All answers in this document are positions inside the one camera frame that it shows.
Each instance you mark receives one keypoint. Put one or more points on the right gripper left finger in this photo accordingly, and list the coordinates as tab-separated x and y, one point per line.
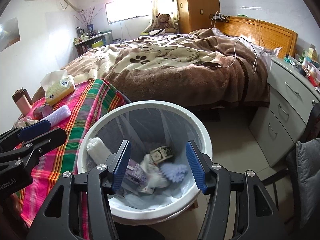
60	215

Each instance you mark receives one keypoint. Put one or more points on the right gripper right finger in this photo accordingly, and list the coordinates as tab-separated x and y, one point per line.
256	215

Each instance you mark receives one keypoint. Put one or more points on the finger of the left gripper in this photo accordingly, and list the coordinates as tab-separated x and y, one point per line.
11	138
28	155

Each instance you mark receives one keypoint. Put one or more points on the beige paper bag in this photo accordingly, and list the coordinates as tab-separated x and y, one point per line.
25	123

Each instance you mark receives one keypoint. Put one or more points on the white foam sleeve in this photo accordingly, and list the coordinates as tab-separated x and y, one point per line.
97	150

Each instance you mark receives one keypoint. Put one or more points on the purple milk carton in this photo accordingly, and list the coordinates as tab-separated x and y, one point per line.
134	177

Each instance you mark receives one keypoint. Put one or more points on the red drink can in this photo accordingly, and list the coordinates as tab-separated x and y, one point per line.
41	112

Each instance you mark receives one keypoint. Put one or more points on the small green white box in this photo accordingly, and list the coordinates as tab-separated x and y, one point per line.
161	154

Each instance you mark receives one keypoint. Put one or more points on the white foam fruit net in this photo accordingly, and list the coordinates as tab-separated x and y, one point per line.
174	172

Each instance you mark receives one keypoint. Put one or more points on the white round trash bin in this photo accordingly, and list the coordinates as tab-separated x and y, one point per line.
157	131

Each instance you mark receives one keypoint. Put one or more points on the pink brown lidded mug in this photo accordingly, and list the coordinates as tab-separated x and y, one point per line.
22	100

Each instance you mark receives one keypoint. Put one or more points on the yellow tissue pack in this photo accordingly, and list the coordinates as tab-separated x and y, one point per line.
57	85

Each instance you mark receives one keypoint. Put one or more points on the grey padded chair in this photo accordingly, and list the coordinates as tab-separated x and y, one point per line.
303	165

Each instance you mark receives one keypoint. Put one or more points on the colourful plaid blanket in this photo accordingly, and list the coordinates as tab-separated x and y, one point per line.
90	101

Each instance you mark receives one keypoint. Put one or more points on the cluttered corner shelf desk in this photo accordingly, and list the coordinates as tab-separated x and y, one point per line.
94	40

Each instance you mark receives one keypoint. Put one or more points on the grey drawer cabinet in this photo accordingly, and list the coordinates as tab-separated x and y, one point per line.
279	126

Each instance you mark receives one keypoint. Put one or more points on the dried branches in vase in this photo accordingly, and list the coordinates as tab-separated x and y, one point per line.
86	17

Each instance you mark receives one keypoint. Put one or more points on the brown cream bed blanket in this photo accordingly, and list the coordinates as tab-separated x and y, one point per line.
164	67

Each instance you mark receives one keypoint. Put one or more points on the smartphone on blanket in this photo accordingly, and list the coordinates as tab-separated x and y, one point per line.
210	65

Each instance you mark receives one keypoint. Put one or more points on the brown teddy bear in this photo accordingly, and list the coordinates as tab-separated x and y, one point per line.
164	23

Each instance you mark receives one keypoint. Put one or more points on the wooden headboard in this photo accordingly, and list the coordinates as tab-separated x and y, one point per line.
265	34

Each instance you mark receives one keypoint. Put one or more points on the orange wooden wardrobe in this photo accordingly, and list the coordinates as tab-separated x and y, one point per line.
196	14

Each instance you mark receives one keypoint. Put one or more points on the wall picture with red knot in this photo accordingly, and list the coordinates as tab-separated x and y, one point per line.
9	33

